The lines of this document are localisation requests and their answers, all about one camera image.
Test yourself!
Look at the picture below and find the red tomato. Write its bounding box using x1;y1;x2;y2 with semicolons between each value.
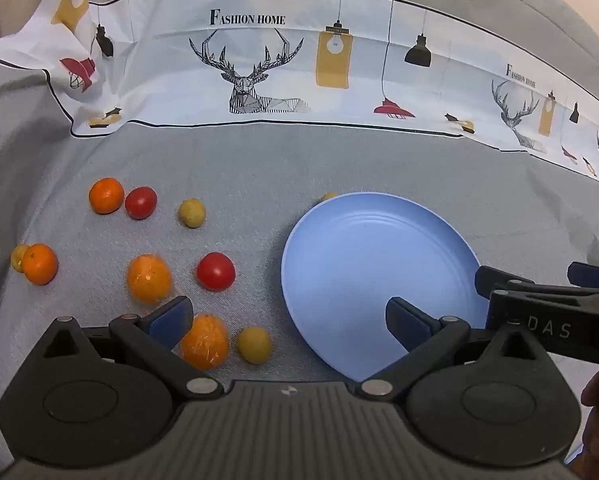
196;252;236;292
124;186;158;220

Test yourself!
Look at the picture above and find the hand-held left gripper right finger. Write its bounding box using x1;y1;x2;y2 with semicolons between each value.
354;297;553;401

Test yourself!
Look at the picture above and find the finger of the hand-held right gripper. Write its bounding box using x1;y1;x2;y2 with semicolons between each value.
474;265;537;306
568;261;599;291

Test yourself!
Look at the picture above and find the white deer-print cloth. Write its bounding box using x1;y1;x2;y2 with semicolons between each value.
0;0;599;184

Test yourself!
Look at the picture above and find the plastic-wrapped orange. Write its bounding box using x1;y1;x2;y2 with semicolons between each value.
126;254;174;306
179;313;230;372

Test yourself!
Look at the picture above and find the small orange mandarin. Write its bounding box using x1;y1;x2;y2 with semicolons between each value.
88;177;125;215
22;243;59;286

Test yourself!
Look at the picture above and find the blue plate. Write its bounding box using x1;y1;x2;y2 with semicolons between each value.
280;191;485;383

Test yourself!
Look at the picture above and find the grey cloth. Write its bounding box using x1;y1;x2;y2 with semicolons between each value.
0;0;599;480

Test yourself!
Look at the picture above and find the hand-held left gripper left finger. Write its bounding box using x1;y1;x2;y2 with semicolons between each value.
39;296;225;402

